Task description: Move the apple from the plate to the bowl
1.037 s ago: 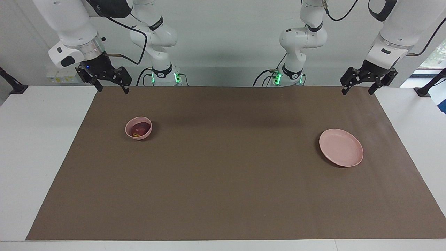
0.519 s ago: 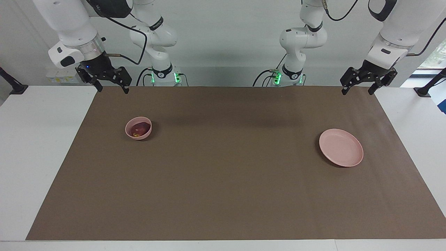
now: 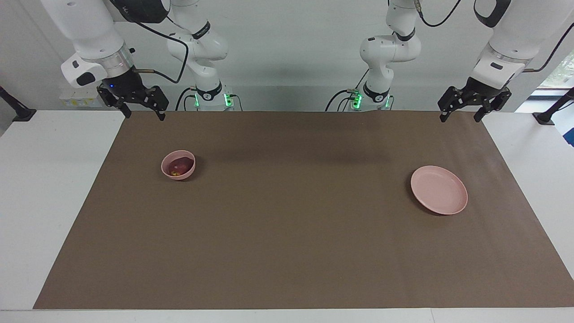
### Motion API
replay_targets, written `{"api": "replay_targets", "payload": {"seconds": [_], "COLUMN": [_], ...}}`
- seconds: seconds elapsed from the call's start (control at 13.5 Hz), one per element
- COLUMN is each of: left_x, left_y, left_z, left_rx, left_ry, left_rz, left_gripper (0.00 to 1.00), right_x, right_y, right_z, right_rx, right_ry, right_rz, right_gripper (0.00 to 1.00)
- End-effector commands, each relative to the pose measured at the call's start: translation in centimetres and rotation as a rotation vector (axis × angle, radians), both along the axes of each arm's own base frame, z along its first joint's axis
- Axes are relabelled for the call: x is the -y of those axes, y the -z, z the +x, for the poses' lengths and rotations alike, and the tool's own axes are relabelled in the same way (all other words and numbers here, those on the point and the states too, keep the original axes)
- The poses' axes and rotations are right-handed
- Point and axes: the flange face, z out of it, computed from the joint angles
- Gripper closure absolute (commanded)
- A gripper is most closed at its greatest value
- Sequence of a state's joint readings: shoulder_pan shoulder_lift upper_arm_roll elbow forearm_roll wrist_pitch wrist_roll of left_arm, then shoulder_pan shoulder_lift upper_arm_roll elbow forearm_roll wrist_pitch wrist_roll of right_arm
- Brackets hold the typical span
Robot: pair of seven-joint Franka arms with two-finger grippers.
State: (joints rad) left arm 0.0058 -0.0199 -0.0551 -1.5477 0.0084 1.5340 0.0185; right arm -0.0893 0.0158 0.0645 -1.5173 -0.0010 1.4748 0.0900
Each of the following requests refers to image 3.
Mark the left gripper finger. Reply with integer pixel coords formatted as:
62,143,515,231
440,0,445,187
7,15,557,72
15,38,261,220
474,88,512,123
438,86,465,123

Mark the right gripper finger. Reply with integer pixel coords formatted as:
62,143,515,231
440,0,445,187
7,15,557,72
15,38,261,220
145,86,170,122
97,87,132,118

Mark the dark red apple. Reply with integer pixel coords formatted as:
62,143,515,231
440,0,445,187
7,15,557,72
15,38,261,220
168,155,195,177

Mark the pink bowl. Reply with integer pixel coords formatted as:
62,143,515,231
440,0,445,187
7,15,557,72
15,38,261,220
161,150,197,181

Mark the pink plate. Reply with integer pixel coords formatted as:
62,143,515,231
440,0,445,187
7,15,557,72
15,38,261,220
410,165,469,216

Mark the black clamp stand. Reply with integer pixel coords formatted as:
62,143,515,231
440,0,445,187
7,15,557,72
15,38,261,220
0,85,37,122
532,87,574,126

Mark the window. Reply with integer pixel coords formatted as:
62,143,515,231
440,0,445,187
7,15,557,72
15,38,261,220
536,57,574,90

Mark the brown table mat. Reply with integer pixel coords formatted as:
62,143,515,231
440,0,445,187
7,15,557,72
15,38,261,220
33,110,574,310

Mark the black right base cable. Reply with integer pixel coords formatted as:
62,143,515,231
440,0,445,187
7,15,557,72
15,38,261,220
174,87,198,112

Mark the black base cable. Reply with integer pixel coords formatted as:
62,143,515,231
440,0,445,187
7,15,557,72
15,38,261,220
174,87,198,112
325,87,360,112

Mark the white wall socket strip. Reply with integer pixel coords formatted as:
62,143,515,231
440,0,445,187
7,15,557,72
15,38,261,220
59,87,102,109

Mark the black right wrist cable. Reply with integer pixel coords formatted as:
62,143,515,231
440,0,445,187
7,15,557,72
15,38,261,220
110,0,189,85

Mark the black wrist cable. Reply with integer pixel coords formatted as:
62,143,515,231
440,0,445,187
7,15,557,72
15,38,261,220
110,0,189,85
522,22,574,73

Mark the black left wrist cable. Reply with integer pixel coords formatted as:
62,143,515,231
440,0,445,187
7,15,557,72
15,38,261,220
522,22,574,73

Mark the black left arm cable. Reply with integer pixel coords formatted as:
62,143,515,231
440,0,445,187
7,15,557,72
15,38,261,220
414,0,463,28

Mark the black left base cable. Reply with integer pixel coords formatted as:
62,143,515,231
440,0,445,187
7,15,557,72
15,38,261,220
325,87,360,112

